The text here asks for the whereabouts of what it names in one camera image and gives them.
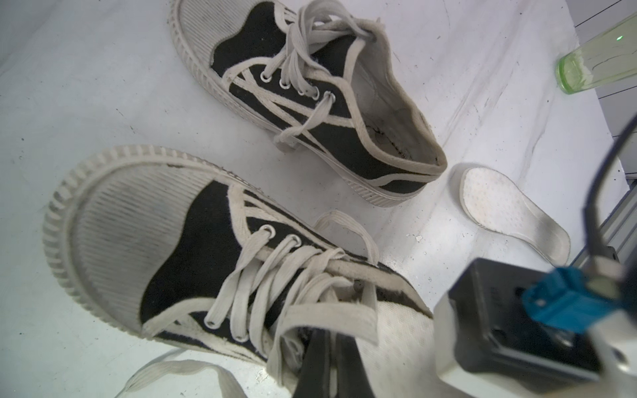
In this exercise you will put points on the green transparent plastic cup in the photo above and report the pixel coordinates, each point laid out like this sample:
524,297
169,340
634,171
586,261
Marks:
608,57

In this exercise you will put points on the aluminium rail frame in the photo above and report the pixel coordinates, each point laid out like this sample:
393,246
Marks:
619,231

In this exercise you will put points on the white insole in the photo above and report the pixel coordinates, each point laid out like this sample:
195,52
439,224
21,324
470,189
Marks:
402,364
494,202

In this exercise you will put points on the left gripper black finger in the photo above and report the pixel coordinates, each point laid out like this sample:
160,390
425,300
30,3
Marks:
332,367

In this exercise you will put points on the black white sneaker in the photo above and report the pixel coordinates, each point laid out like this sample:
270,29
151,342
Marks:
317,78
168,247

